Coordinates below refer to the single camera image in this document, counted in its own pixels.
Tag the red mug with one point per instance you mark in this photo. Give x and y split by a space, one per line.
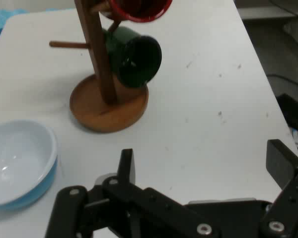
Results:
141 12

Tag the light blue bowl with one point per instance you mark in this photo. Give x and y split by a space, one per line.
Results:
17 161

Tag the cyan foam mat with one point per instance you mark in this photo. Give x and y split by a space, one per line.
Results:
0 22

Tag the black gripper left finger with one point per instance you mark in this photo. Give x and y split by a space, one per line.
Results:
129 205

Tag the dark green mug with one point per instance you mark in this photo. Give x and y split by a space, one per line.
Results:
139 64

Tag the brown wooden mug tree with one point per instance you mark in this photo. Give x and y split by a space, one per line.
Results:
109 114

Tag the black box on floor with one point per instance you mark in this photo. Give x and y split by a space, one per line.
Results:
294 111

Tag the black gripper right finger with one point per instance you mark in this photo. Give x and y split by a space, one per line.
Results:
285 163

